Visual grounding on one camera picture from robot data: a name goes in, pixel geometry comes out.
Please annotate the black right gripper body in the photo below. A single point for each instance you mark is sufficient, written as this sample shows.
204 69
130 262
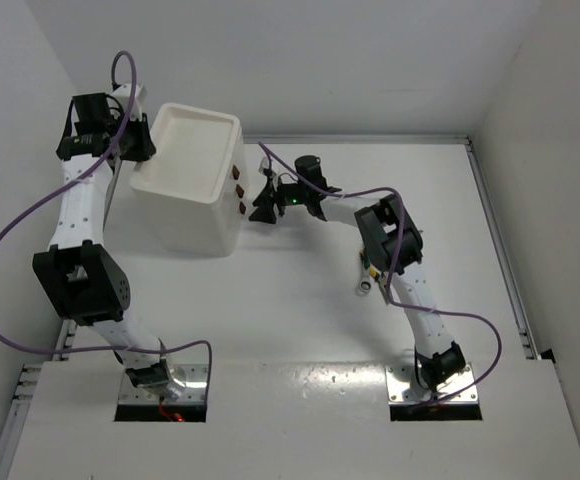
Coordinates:
293 194

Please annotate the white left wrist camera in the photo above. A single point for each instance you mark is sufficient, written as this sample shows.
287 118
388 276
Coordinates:
131 99

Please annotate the metal base plate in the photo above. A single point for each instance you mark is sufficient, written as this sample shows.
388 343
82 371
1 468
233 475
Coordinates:
402 388
188 388

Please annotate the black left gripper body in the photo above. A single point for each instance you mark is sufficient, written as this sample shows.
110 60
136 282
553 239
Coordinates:
134 144

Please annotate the silver ratchet wrench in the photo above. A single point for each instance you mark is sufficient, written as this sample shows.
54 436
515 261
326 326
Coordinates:
366 281

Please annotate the white drawer cabinet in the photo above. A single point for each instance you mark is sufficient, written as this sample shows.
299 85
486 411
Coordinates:
191 195

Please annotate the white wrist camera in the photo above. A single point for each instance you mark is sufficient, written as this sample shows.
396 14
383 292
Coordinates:
131 99
265 168

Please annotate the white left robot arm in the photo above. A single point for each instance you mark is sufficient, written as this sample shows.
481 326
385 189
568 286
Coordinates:
81 279

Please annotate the green yellow long-nose pliers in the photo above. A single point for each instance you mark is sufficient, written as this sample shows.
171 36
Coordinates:
384 287

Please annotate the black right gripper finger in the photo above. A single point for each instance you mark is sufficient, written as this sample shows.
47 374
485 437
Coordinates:
263 214
267 196

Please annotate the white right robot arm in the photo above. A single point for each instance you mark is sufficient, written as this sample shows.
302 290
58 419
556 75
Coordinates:
392 247

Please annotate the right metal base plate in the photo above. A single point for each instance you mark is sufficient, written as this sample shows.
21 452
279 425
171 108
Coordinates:
402 388

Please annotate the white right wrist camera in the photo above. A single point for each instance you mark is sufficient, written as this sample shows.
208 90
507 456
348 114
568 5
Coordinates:
265 168

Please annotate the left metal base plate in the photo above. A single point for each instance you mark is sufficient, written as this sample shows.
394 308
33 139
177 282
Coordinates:
188 388

